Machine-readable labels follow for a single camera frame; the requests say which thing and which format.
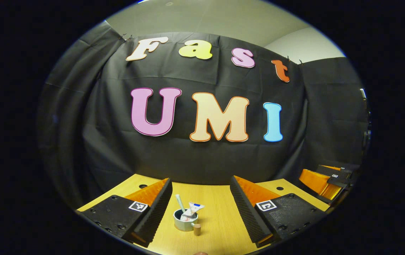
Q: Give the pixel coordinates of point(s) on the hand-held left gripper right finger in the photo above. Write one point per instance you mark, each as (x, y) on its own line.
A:
(248, 216)

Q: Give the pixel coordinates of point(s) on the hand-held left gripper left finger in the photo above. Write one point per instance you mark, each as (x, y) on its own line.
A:
(158, 212)

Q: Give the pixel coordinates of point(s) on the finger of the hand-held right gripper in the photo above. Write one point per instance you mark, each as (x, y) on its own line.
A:
(331, 173)
(351, 169)

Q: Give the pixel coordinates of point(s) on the pale green toothbrush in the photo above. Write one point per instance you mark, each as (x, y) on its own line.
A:
(180, 202)

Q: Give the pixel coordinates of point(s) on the white toothpaste tube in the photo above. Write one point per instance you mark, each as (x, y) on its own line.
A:
(192, 209)

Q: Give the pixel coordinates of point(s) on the wooden desktop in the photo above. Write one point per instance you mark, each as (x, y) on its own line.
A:
(216, 219)

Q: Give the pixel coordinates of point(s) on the metal cloth clip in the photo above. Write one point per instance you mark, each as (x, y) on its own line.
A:
(288, 58)
(126, 36)

